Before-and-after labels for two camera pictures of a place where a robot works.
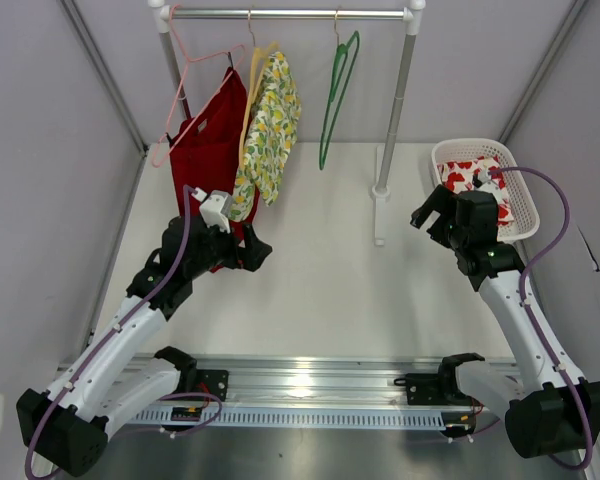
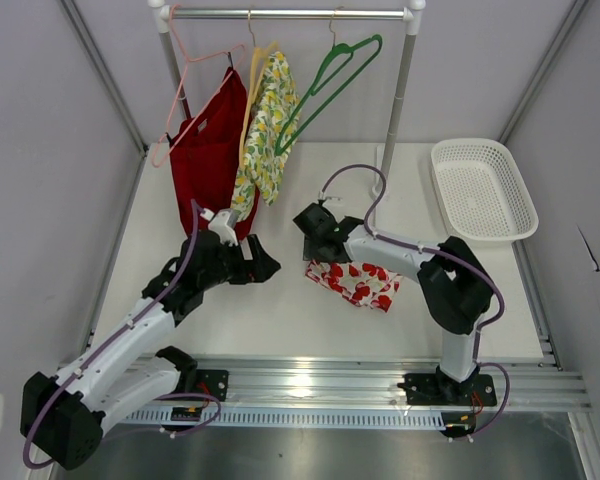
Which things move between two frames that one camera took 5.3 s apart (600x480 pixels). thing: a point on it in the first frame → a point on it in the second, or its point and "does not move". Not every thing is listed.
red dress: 207,153 does not move
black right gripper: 443,201 → 311,251
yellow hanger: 259,56 does not move
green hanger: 340,53 → 311,89
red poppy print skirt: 458,176 → 363,284
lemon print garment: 272,133 does not move
